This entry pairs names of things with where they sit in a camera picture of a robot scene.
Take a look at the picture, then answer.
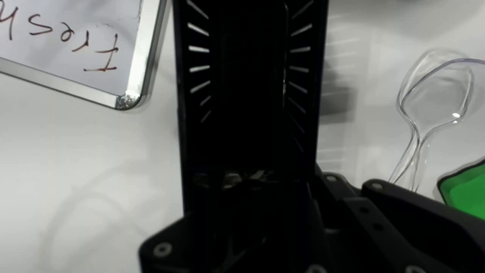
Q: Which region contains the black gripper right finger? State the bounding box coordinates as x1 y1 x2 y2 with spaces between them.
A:
310 169 485 273

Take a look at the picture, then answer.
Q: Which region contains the clear plastic spoon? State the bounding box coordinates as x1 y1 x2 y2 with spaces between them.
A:
390 48 485 192

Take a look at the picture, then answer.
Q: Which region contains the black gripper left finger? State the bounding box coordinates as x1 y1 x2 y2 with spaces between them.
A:
138 212 314 273

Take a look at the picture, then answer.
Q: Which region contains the green eraser block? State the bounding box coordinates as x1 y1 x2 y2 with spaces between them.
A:
437 160 485 218

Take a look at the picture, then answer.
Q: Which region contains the small framed whiteboard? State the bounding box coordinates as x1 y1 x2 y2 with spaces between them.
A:
0 0 170 110

